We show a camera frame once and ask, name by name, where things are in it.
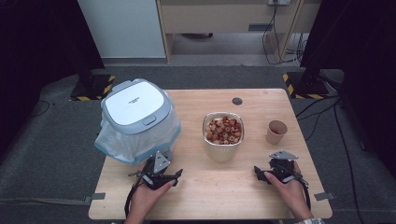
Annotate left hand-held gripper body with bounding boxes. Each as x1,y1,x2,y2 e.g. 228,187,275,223
136,151,177,191

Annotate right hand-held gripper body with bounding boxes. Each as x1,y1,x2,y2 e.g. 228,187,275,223
268,150,299,184

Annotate brown paper cup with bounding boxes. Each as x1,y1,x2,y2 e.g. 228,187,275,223
265,119,289,146

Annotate beige bowl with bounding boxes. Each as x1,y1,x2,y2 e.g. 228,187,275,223
202,111,246,163

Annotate white blue lidded trash can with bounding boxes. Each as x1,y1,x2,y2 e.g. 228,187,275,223
101,77,173,135

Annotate person's right hand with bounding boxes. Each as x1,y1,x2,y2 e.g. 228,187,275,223
263,161,313,219

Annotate person's left hand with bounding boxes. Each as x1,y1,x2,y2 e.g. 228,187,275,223
128,178,177,219

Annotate trash bin with plastic bag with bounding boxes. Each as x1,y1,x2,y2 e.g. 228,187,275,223
93,117,182,166

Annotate grey tape strip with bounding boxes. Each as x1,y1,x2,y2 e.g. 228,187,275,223
313,191,337,202
82,192,106,206

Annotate pile of cereal rings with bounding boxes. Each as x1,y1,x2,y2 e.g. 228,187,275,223
205,116,243,146

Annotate black stand with striped base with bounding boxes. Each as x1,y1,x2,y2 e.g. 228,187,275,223
282,46,331,101
69,46,117,102

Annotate black curtain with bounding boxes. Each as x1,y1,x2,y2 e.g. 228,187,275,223
300,0,396,180
0,0,106,158

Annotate white cabinet panel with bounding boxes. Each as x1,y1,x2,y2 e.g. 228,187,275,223
77,0,167,60

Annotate light wooden desk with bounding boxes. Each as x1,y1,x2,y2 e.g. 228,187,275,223
155,0,322,64

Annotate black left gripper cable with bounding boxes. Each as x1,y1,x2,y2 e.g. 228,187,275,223
123,169,145,218

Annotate black floor cables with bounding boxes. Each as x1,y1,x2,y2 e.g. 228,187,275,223
294,73,366,224

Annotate thin black floor cable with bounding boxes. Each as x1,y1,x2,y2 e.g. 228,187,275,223
29,99,51,119

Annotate black hanging cables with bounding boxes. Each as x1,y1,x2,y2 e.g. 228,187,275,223
262,0,310,67

